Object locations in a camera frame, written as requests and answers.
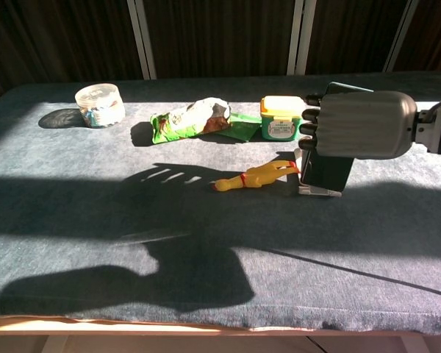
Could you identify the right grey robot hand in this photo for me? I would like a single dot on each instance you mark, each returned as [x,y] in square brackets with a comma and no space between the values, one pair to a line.
[364,125]

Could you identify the white phone stand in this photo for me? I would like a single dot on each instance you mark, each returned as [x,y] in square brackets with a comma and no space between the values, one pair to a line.
[314,190]

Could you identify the green box with yellow lid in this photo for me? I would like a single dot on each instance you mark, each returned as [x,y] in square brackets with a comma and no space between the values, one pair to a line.
[281,123]

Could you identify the yellow rubber chicken toy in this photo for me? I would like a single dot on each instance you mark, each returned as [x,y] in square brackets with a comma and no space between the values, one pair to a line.
[257,176]

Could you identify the flat green packet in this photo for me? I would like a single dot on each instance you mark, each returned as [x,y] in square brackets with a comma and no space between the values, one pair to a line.
[244,127]

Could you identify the crumpled green snack bag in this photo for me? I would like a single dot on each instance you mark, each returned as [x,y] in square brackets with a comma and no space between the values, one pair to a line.
[180,123]

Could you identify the clear round plastic jar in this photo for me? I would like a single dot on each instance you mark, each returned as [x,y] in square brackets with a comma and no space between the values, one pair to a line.
[100,106]

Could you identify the dark blue table cloth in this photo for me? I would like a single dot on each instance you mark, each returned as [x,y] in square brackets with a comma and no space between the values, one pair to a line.
[95,206]

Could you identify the white window frame post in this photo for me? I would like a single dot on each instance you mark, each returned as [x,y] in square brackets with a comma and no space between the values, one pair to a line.
[300,36]
[142,40]
[400,36]

